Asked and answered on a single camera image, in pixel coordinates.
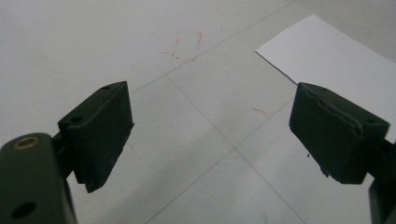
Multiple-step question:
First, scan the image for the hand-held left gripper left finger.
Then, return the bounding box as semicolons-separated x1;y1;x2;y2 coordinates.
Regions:
51;80;135;193

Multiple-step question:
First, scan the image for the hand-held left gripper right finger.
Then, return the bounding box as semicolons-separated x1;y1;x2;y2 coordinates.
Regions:
289;81;396;185

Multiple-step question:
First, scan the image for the white paper sheet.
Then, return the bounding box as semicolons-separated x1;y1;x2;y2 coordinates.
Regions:
255;14;396;144

